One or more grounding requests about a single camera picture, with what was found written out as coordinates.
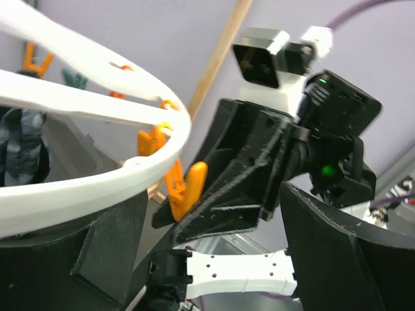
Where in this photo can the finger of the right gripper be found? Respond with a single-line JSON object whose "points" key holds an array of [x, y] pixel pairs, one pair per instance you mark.
{"points": [[231, 125], [222, 207]]}

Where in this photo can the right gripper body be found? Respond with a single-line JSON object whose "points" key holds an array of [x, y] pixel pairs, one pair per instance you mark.
{"points": [[267, 151]]}

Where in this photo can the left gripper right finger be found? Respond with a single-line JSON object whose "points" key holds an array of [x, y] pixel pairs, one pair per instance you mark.
{"points": [[342, 262]]}

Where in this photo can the dark patterned cloth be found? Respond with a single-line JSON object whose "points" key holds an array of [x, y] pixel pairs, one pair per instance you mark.
{"points": [[25, 157]]}

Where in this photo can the white round clip hanger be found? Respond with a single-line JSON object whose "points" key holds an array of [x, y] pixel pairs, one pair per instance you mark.
{"points": [[83, 180]]}

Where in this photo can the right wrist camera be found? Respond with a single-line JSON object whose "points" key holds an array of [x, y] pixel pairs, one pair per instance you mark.
{"points": [[274, 68]]}

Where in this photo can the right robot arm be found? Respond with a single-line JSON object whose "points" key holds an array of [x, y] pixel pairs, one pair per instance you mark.
{"points": [[336, 113]]}

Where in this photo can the clear plastic bin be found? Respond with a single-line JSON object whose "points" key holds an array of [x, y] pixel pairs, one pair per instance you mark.
{"points": [[72, 153]]}

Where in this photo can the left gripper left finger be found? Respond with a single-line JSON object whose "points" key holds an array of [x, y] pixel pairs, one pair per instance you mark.
{"points": [[84, 264]]}

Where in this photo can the wooden rack frame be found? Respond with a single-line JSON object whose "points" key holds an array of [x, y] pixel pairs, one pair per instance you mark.
{"points": [[235, 20]]}

